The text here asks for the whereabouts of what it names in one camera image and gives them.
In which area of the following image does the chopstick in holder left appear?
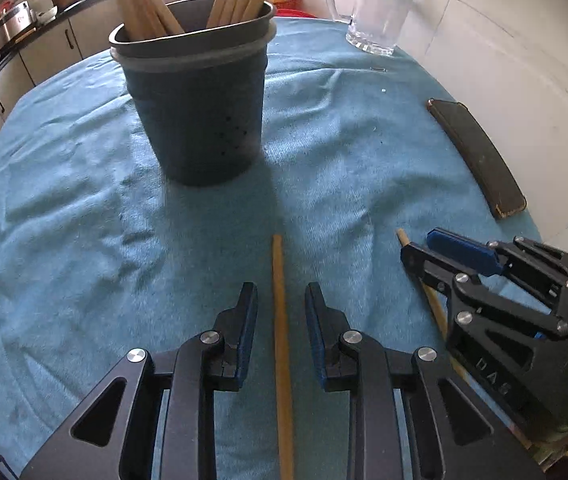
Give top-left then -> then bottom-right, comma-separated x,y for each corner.
148,0 -> 184,36

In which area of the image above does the red plastic basin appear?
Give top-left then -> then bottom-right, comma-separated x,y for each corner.
276,8 -> 307,18

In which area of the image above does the silver rice cooker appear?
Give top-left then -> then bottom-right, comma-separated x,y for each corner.
0,1 -> 36,51

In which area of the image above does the glass beer mug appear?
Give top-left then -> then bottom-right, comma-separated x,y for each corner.
325,0 -> 413,56

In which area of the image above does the black smartphone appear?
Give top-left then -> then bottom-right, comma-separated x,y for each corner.
426,99 -> 527,220

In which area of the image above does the dark green utensil holder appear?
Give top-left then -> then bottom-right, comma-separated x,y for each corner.
109,0 -> 276,186

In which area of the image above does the blue towel tablecloth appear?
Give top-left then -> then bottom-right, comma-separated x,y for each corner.
0,18 -> 539,479

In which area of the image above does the wooden chopstick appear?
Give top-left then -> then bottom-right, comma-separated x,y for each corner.
395,227 -> 533,449
272,234 -> 295,480

